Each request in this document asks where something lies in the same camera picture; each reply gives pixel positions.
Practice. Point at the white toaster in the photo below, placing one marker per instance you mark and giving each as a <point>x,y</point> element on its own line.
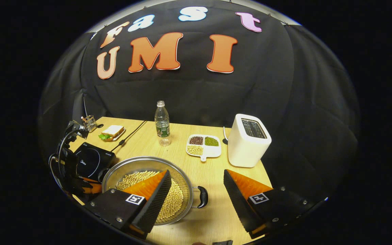
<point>247,149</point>

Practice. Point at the heap of red beans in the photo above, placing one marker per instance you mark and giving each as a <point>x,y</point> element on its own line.
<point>196,140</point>

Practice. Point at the black backdrop cloth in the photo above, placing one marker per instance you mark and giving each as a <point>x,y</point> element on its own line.
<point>196,95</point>

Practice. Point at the black induction cooktop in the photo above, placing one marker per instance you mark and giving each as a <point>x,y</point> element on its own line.
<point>94,160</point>

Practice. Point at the heap of green mung beans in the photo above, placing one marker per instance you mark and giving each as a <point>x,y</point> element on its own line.
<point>211,141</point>

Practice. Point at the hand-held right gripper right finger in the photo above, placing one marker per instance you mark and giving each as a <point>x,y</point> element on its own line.
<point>238,200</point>

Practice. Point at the sandwich with lettuce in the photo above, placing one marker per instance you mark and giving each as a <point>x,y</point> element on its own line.
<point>112,131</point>

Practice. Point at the white divided dish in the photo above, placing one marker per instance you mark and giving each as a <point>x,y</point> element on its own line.
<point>213,151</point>

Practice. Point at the large pile of soybeans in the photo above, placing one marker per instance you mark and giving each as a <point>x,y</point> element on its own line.
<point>175,200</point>

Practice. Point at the clear plastic water bottle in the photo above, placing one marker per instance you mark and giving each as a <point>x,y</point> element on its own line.
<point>162,129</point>

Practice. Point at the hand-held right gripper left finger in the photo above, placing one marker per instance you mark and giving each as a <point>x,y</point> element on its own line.
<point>158,200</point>

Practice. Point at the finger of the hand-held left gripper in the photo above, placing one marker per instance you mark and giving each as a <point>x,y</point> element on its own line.
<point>80,186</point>

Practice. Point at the white sandwich plate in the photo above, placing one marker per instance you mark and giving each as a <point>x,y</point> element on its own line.
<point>121,135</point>

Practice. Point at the small heap of soybeans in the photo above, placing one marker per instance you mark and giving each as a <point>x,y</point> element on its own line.
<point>195,150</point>

